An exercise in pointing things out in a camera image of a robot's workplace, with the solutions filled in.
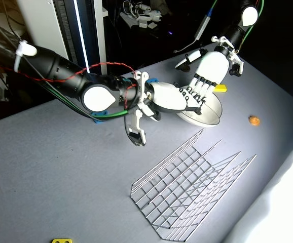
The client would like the white adapter with cable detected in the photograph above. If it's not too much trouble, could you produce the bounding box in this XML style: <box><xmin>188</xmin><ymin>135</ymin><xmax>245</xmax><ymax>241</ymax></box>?
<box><xmin>173</xmin><ymin>0</ymin><xmax>218</xmax><ymax>54</ymax></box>

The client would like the white background shelf board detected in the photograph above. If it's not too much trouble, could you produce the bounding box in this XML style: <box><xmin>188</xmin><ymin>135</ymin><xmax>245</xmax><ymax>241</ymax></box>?
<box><xmin>0</xmin><ymin>12</ymin><xmax>27</xmax><ymax>38</ymax></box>

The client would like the spare white robot hand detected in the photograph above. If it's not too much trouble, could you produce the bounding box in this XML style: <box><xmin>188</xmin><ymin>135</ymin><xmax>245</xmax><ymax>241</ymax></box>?
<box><xmin>120</xmin><ymin>1</ymin><xmax>162</xmax><ymax>28</ymax></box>

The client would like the metal wire dish rack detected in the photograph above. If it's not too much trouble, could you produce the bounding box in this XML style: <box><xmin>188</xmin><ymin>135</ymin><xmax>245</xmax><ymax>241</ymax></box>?
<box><xmin>130</xmin><ymin>128</ymin><xmax>258</xmax><ymax>240</ymax></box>

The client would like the white cabinet with light strip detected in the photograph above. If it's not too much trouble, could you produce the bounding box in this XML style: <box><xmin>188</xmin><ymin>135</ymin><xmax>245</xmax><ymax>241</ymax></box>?
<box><xmin>16</xmin><ymin>0</ymin><xmax>109</xmax><ymax>84</ymax></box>

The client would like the orange-brown swirl toy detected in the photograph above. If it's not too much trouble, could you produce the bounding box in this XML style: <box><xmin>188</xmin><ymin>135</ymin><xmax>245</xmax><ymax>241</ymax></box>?
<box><xmin>248</xmin><ymin>114</ymin><xmax>262</xmax><ymax>127</ymax></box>

